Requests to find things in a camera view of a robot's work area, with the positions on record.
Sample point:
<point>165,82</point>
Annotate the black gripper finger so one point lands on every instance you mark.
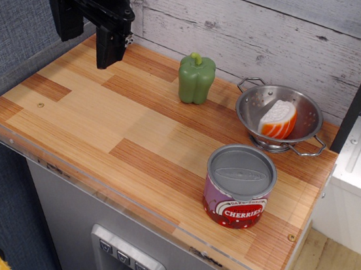
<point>68,20</point>
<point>110,47</point>

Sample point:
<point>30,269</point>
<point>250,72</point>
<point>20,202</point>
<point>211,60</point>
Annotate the grey toy fridge cabinet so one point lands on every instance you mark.
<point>92,234</point>

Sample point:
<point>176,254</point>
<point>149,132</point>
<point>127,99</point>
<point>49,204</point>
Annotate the clear acrylic table guard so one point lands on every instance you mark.
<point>123,136</point>

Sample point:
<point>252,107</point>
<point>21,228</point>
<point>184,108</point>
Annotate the orange white toy salmon piece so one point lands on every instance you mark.
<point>279,121</point>

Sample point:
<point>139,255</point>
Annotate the white toy sink unit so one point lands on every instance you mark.
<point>337,213</point>

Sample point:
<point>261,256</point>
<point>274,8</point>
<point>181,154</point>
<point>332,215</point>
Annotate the toy cherries can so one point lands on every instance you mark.
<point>239,181</point>

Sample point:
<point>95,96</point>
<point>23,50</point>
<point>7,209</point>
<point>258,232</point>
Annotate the green toy bell pepper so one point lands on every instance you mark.
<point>196,76</point>

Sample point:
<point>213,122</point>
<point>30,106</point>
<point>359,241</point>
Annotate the silver metal colander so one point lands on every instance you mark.
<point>254,102</point>

